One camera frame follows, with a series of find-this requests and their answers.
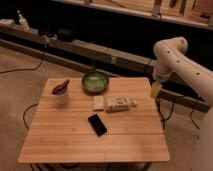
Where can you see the small white flat box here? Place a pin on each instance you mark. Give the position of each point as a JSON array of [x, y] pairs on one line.
[[98, 103]]

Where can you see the dark round object on ledge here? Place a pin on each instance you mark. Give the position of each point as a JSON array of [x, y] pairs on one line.
[[66, 35]]

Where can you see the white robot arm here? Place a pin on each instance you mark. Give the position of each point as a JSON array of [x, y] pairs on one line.
[[170, 54]]

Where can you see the white cup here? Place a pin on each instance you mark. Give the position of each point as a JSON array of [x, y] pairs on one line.
[[61, 95]]

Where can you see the black smartphone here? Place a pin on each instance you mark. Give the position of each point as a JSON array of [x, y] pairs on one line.
[[97, 125]]

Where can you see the brown sausage in cup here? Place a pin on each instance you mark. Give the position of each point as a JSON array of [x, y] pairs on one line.
[[60, 87]]

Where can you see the wooden table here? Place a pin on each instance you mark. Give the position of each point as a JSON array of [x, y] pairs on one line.
[[63, 134]]

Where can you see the translucent pale end effector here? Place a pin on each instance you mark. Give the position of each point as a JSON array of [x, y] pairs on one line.
[[155, 89]]

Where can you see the white object far left ledge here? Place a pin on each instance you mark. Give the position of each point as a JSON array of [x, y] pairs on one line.
[[6, 22]]

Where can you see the white spray bottle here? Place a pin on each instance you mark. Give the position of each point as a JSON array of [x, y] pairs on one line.
[[23, 22]]

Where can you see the green bowl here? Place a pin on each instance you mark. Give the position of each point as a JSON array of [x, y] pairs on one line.
[[95, 82]]

